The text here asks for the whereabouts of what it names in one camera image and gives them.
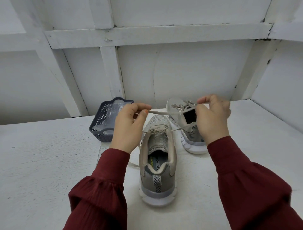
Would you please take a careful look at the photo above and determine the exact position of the grey shoelace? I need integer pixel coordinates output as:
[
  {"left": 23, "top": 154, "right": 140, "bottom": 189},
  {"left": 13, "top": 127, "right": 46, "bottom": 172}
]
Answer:
[
  {"left": 171, "top": 100, "right": 197, "bottom": 114},
  {"left": 128, "top": 109, "right": 199, "bottom": 169}
]

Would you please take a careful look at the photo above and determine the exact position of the person's right forearm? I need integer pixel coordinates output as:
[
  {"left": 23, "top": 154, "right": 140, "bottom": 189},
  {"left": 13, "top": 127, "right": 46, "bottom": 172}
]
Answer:
[{"left": 207, "top": 136, "right": 303, "bottom": 230}]

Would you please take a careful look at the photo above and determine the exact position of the person's left forearm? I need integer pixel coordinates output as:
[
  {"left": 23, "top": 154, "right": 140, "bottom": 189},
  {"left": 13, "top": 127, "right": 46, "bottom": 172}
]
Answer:
[{"left": 63, "top": 148, "right": 131, "bottom": 230}]

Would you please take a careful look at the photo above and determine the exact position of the dark plastic lattice basket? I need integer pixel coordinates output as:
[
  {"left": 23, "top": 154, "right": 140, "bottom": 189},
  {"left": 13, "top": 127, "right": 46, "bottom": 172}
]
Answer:
[{"left": 89, "top": 97, "right": 135, "bottom": 142}]

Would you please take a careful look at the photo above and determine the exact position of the person's right hand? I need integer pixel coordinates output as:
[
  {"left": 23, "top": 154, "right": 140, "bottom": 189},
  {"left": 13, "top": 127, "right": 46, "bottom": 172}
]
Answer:
[{"left": 195, "top": 94, "right": 232, "bottom": 146}]

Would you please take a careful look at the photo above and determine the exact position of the person's left hand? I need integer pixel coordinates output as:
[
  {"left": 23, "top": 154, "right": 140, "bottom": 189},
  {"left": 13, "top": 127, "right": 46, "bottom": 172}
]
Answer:
[{"left": 109, "top": 102, "right": 152, "bottom": 154}]

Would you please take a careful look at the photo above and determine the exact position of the clear plastic bag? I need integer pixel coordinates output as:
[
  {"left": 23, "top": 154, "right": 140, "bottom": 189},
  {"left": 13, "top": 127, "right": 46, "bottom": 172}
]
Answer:
[{"left": 97, "top": 102, "right": 131, "bottom": 133}]

